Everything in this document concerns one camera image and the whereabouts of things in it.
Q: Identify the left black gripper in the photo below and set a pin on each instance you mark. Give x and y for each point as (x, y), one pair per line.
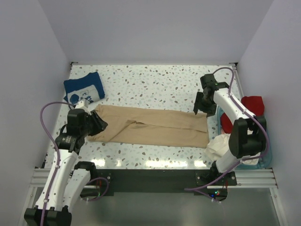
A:
(100, 125)

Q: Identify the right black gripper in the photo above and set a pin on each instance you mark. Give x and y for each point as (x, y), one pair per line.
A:
(210, 111)

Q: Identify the beige t-shirt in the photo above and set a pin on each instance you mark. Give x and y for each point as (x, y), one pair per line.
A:
(152, 127)

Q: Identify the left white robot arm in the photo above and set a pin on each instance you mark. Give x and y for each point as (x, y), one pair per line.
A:
(67, 177)

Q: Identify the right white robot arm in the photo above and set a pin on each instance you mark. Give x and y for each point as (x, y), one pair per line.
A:
(248, 139)

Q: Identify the folded blue t-shirt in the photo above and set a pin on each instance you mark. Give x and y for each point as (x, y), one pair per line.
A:
(89, 87)

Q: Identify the white t-shirt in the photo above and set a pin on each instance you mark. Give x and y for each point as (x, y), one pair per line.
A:
(217, 147)

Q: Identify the red t-shirt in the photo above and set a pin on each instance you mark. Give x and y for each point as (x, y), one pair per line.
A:
(252, 103)

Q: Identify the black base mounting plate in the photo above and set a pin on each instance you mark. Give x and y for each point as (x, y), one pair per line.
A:
(146, 181)

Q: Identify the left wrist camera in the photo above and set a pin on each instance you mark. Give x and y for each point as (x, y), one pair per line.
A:
(82, 104)

